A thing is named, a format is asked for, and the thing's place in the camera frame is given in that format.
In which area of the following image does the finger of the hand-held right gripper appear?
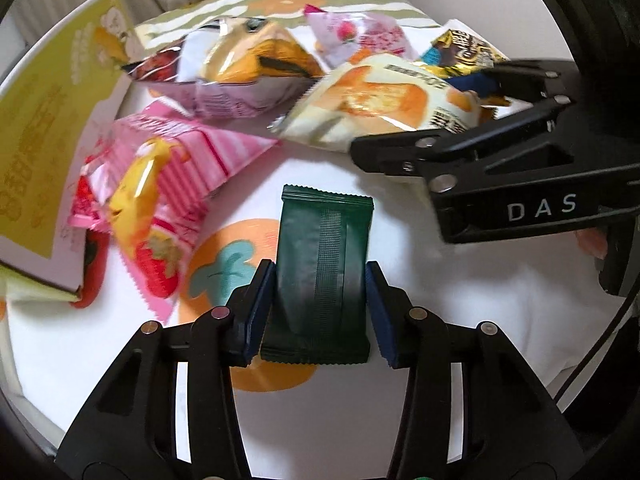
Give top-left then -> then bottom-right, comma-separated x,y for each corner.
349,97 -> 591,193
444,57 -> 583,111

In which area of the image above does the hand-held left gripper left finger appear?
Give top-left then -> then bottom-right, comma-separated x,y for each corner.
55,259 -> 277,480

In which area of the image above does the dark green snack packet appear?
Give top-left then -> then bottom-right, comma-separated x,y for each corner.
259,184 -> 375,365

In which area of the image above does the green cardboard box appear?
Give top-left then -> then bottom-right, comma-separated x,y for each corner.
0,0 -> 136,306

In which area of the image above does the black and gold snack packet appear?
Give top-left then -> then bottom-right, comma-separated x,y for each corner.
419,27 -> 513,110

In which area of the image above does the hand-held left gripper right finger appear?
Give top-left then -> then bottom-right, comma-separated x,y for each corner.
364,261 -> 583,480

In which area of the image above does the pink strawberry snack packet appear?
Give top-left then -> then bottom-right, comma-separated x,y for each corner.
304,4 -> 421,68

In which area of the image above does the white and yellow snack packet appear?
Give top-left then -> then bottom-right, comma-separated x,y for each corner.
124,16 -> 327,122

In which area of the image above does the person's right hand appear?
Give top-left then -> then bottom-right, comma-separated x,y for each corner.
576,229 -> 607,261

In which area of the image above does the cream bread snack packet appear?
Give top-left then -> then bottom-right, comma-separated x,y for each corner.
270,55 -> 496,153

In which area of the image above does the pink striped snack packet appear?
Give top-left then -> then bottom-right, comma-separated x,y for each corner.
67,100 -> 282,323

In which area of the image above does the white cloth with persimmon print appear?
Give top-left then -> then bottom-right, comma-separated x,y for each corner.
0,20 -> 631,480

